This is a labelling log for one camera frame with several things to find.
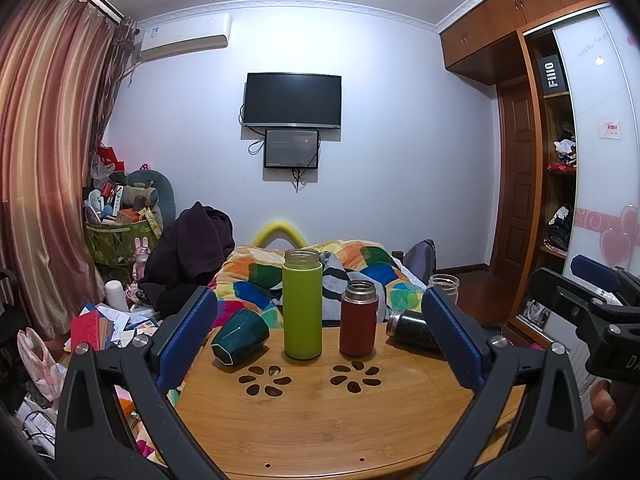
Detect lime green bottle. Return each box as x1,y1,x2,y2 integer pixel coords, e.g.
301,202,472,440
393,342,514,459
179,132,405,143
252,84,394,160
282,248,324,361

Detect red thermos bottle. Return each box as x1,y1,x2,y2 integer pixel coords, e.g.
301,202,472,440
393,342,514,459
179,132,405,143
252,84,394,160
339,280,380,358

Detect colourful patchwork blanket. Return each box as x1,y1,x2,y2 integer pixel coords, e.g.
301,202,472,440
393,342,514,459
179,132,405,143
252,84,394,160
207,240,430,332

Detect white bottle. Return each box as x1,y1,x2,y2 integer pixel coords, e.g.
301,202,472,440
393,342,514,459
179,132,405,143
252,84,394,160
104,280,130,314

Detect green patterned storage bag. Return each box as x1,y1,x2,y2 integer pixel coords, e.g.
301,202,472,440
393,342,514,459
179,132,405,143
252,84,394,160
84,220,162,272

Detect white air conditioner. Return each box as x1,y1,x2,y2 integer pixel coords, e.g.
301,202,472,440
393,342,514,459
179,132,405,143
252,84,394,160
137,12,233,61

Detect black box with white print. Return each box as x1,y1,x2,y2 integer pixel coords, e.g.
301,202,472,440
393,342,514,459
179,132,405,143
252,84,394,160
535,52,570,99

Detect pink rabbit toy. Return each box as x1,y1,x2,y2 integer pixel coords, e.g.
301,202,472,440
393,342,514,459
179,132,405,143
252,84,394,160
130,236,152,282

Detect person's right hand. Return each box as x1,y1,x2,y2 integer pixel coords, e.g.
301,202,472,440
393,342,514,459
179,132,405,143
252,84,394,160
582,377,622,457

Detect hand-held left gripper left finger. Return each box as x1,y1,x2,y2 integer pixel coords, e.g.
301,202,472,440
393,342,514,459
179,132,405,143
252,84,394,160
54,286,229,480

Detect dark jacket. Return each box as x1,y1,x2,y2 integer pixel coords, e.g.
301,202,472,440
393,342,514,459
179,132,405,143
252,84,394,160
137,201,236,322

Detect small black wall monitor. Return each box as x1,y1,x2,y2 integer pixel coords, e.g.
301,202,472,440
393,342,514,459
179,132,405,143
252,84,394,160
264,129,321,169

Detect striped pink curtain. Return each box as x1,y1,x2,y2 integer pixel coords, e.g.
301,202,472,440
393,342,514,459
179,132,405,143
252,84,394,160
0,0,138,342

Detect grey backpack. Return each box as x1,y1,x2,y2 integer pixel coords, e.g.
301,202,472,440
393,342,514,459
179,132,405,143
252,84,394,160
402,239,437,287

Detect brown wooden door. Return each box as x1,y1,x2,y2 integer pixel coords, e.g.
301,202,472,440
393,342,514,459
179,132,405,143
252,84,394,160
496,76,544,274

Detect dark folded clothes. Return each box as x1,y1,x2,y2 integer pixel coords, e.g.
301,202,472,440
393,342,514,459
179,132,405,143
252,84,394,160
542,204,574,254

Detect brown wooden wardrobe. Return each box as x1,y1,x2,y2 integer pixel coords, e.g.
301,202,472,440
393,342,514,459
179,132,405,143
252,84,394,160
439,0,640,348

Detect clear glass jar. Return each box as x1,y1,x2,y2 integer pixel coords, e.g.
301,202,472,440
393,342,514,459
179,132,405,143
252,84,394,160
428,274,460,307

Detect black speckled bottle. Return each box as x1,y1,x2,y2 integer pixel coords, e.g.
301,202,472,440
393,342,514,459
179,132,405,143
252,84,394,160
386,309,446,356

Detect wall-mounted black television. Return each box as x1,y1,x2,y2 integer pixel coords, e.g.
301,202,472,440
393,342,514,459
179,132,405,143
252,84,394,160
242,72,343,130

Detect pile of papers and books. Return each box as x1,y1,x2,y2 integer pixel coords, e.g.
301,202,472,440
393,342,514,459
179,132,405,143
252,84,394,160
69,301,162,356

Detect black television cable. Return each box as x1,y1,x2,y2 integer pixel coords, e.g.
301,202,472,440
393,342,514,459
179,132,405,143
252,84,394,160
239,102,267,157

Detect pink plastic bag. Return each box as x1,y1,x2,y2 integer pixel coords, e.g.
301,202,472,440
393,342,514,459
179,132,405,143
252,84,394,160
17,327,69,404

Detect dark green faceted cup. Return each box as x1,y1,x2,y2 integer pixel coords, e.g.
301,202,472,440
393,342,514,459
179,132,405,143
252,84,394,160
210,308,271,367

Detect grey-green cushion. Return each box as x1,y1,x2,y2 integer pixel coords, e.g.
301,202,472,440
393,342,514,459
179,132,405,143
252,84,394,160
110,169,177,222

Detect red and white clothes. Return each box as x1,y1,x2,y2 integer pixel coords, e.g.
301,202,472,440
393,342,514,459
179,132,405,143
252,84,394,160
547,132,579,174

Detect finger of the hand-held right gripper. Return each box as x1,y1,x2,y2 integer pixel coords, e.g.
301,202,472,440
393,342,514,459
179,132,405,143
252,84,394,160
571,254,624,295
528,267,608,332

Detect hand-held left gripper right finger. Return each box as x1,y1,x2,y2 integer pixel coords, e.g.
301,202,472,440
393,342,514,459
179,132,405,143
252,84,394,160
415,287,588,480

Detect yellow foam tube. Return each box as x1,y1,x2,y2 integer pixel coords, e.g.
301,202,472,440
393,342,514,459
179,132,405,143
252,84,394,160
251,221,307,251

